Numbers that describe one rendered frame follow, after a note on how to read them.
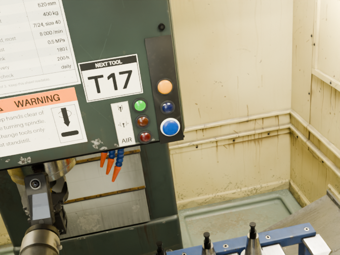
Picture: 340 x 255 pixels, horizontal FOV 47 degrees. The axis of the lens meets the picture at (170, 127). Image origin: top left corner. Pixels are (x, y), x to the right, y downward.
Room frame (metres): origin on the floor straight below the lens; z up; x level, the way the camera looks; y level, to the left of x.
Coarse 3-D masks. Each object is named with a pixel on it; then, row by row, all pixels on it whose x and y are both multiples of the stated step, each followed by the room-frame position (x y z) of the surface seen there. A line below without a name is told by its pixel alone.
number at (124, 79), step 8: (104, 72) 0.64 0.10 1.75; (112, 72) 0.64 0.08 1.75; (120, 72) 0.64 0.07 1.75; (128, 72) 0.64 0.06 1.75; (112, 80) 0.64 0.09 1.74; (120, 80) 0.64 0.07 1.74; (128, 80) 0.64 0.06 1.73; (136, 80) 0.64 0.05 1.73; (112, 88) 0.64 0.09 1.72; (120, 88) 0.64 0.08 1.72; (128, 88) 0.64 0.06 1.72; (136, 88) 0.64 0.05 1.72
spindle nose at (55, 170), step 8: (64, 160) 0.78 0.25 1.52; (72, 160) 0.80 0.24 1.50; (16, 168) 0.75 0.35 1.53; (24, 168) 0.75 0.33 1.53; (32, 168) 0.74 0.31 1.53; (40, 168) 0.75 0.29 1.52; (48, 168) 0.75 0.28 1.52; (56, 168) 0.76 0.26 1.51; (64, 168) 0.78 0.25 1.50; (16, 176) 0.76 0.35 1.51; (24, 176) 0.75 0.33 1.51; (56, 176) 0.76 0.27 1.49; (24, 184) 0.75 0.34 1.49
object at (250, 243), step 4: (248, 236) 0.70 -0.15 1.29; (248, 240) 0.70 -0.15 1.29; (252, 240) 0.69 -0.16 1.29; (256, 240) 0.69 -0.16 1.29; (248, 244) 0.70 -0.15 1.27; (252, 244) 0.69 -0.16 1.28; (256, 244) 0.69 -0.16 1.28; (260, 244) 0.70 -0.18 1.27; (248, 248) 0.69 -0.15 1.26; (252, 248) 0.69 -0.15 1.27; (256, 248) 0.69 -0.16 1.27; (260, 248) 0.69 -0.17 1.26; (248, 252) 0.69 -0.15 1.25; (252, 252) 0.69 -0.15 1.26; (256, 252) 0.69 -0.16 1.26; (260, 252) 0.69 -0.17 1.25
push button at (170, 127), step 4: (168, 120) 0.64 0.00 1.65; (172, 120) 0.64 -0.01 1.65; (164, 124) 0.64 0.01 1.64; (168, 124) 0.64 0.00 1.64; (172, 124) 0.64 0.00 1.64; (176, 124) 0.64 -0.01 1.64; (164, 128) 0.64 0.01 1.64; (168, 128) 0.64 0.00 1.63; (172, 128) 0.64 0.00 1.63; (176, 128) 0.64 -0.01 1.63; (164, 132) 0.64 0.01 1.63; (168, 132) 0.64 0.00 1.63; (172, 132) 0.64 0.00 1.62; (176, 132) 0.64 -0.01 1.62
